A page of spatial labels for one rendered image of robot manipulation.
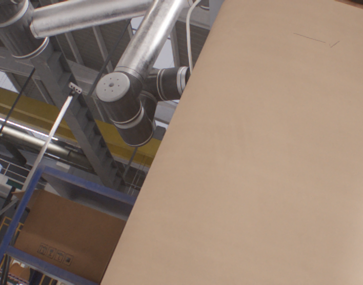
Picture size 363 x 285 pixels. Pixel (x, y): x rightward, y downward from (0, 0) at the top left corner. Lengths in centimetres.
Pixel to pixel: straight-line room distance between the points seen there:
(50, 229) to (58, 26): 84
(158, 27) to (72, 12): 62
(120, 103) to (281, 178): 80
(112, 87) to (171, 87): 24
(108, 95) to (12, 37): 87
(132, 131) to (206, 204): 87
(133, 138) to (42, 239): 68
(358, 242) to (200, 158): 27
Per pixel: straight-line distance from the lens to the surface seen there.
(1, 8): 213
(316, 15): 91
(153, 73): 168
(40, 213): 213
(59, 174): 209
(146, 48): 157
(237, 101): 80
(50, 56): 1176
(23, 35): 223
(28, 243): 211
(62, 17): 217
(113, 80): 149
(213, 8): 153
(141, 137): 162
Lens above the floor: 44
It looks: 21 degrees up
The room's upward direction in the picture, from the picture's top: 23 degrees clockwise
